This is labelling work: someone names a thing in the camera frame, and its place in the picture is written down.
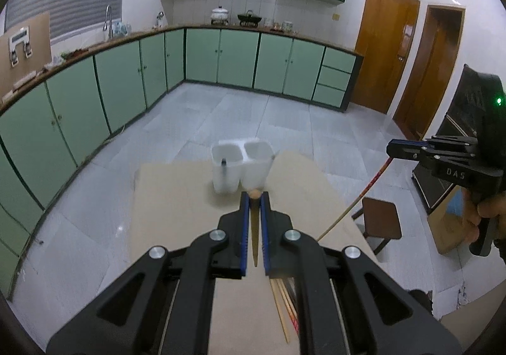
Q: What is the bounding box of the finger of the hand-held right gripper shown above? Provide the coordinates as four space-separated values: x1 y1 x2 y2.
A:
386 145 476 166
389 135 480 151

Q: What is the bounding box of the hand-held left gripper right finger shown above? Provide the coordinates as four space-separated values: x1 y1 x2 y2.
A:
259 191 463 355

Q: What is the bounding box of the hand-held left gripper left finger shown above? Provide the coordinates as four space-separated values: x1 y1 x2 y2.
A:
46 191 250 355

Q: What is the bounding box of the white two-compartment utensil holder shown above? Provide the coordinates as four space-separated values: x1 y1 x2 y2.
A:
211 137 276 194

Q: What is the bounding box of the red patterned wooden chopstick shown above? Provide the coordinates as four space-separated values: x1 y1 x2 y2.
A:
286 280 300 334
317 157 393 241

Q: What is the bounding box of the person's right hand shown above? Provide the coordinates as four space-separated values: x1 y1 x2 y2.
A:
463 190 506 251

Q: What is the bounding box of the plain wooden chopstick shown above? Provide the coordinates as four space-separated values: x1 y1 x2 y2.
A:
270 280 291 343
277 279 297 324

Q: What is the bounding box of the wooden door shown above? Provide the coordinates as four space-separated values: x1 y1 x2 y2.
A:
392 4 466 141
350 0 421 115

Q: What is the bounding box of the brown wooden stool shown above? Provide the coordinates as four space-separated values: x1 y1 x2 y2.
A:
351 197 403 256

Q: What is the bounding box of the cardboard sheet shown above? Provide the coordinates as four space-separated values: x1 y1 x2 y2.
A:
130 151 380 355

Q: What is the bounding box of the cardboard box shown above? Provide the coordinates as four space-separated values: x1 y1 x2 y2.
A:
428 185 475 255

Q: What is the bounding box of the wooden kitchen countertop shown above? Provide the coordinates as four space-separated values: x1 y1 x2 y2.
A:
0 24 364 116

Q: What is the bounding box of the row of green base cabinets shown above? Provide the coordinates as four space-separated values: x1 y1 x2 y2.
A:
0 27 364 300

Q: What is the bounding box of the black wok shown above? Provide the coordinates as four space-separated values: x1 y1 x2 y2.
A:
237 10 262 28

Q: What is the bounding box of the white cooking pot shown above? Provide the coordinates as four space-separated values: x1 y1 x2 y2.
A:
211 6 231 25

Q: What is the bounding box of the steel kitchen faucet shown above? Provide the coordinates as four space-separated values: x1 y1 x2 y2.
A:
103 5 114 40

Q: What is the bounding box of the brown board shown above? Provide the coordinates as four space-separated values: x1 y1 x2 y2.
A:
0 12 53 91

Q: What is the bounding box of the white bracket device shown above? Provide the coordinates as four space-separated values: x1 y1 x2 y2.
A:
8 26 33 65

